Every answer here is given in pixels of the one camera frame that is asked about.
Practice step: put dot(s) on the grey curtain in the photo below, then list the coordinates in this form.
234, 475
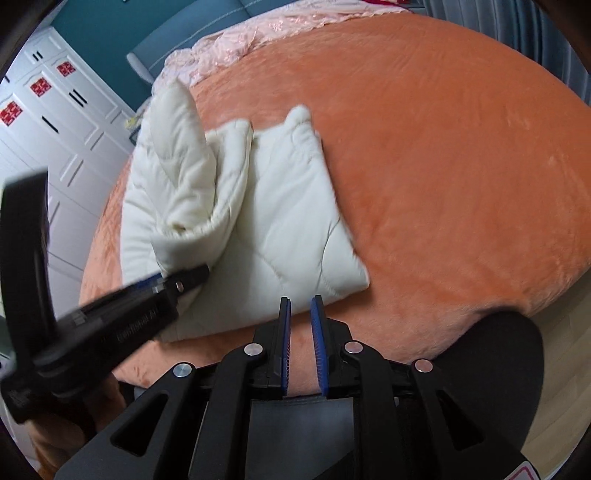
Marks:
531, 37

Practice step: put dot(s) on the grey bed footboard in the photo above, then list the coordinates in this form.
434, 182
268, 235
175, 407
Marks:
300, 438

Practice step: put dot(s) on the white wardrobe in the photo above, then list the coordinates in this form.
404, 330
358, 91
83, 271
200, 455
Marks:
69, 138

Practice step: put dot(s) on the person's left hand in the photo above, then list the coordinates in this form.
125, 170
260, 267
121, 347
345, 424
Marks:
60, 429

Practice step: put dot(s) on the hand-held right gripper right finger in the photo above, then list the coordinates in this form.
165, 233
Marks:
319, 350

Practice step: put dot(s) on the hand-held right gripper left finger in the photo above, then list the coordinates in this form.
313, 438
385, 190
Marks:
285, 350

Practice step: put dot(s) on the red paper decoration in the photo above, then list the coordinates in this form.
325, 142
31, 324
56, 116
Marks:
10, 113
66, 69
40, 86

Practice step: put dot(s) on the cream quilted jacket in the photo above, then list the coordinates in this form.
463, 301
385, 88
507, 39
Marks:
286, 221

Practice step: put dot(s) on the pink floral quilt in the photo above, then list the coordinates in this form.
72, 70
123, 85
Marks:
240, 41

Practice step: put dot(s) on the orange plush blanket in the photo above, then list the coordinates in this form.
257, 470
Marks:
438, 161

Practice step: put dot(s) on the blue upholstered headboard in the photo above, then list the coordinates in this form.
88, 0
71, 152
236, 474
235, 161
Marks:
184, 27

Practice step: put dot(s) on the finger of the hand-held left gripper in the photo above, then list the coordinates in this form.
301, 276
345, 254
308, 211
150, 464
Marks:
145, 280
184, 279

